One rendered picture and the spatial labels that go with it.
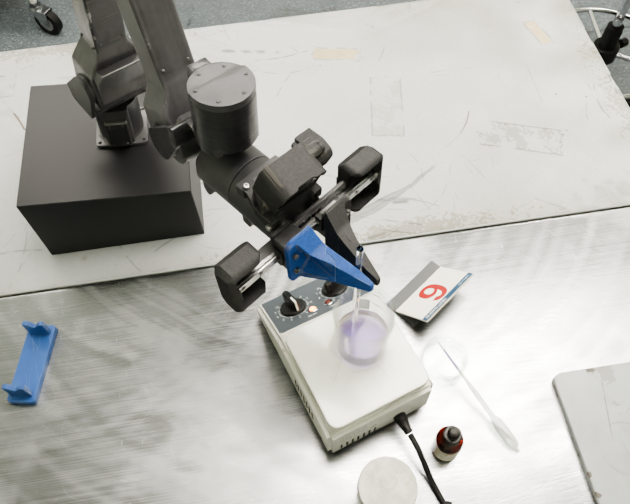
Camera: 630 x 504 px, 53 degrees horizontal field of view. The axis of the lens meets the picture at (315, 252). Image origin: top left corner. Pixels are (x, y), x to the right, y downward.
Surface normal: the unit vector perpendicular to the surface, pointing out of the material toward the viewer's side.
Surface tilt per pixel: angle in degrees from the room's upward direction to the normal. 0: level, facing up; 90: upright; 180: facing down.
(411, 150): 0
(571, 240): 0
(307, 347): 0
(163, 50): 69
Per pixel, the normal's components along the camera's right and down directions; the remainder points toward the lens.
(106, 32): 0.64, 0.71
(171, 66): 0.62, 0.41
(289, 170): 0.26, -0.26
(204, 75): 0.03, -0.56
